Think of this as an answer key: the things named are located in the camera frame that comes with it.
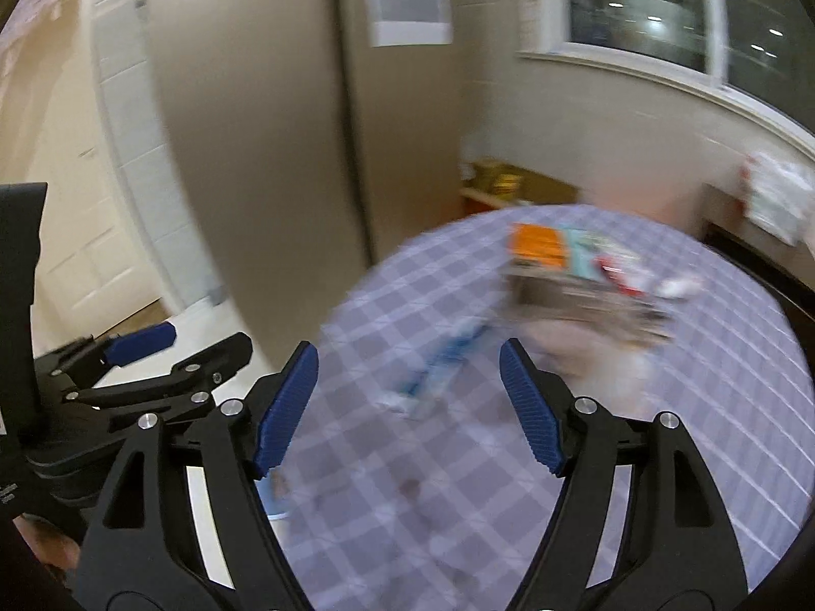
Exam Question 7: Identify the blue toothpaste tube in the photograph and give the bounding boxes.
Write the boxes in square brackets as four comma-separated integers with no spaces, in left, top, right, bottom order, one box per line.
[381,317,491,420]

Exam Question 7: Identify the white tissue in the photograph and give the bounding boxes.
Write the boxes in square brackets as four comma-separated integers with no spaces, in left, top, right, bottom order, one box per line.
[655,272,704,301]

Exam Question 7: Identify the red white wrapper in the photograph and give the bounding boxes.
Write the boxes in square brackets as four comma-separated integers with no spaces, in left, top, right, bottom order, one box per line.
[595,248,655,296]

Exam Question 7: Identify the orange snack packet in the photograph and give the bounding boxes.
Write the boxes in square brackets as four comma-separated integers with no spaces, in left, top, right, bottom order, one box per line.
[510,224,569,270]

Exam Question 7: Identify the light teal wrapper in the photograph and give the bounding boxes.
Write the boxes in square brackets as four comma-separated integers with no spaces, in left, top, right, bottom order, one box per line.
[559,228,608,282]

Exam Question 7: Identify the light blue trash bin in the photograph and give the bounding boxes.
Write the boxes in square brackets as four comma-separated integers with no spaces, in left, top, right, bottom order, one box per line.
[256,467,290,521]

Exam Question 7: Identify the white panel door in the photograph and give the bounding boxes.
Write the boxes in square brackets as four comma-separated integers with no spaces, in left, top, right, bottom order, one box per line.
[24,107,169,332]

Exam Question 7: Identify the purple checked tablecloth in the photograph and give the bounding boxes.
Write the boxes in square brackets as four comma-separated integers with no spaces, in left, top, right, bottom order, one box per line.
[283,206,813,609]

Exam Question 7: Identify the gold double-door refrigerator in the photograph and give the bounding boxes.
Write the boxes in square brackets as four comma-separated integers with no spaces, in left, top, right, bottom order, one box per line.
[148,0,463,366]

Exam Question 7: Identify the dark wooden side cabinet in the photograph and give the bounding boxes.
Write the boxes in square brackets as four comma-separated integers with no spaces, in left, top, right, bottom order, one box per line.
[699,185,813,327]

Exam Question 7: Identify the white plastic bag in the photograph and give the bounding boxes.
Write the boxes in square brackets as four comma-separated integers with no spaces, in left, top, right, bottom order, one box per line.
[742,153,813,245]

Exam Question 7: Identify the cardboard boxes by wall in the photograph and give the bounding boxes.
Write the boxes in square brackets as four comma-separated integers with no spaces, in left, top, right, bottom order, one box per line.
[460,157,580,216]

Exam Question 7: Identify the window with white frame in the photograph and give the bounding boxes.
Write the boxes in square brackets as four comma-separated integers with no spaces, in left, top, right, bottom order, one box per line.
[520,0,813,145]

